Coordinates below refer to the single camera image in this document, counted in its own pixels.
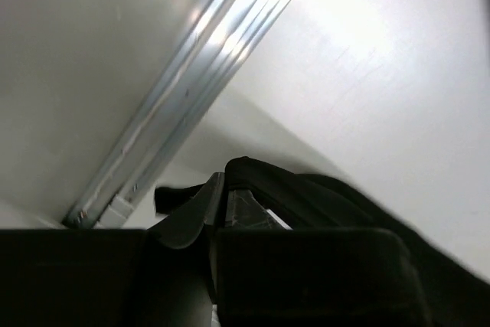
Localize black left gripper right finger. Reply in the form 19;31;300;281
214;191;432;326

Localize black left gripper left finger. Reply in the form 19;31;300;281
1;173;225;326

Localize black trousers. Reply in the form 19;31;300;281
155;157;489;326

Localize aluminium frame rail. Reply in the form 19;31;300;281
63;0;291;229

